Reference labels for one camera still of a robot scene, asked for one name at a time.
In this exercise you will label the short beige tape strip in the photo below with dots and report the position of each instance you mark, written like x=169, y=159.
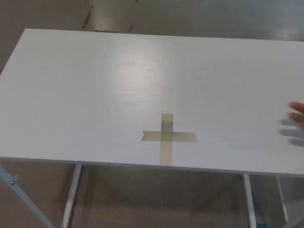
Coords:
x=183, y=137

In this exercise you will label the light blue metal frame bar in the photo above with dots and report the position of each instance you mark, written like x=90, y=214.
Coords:
x=21, y=194

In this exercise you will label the white metal table leg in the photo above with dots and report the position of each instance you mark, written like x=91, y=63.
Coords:
x=249, y=202
x=282, y=199
x=72, y=197

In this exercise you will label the blue floor tape piece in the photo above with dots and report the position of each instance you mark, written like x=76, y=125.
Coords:
x=261, y=225

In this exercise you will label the person's bare hand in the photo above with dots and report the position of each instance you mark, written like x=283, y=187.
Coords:
x=299, y=116

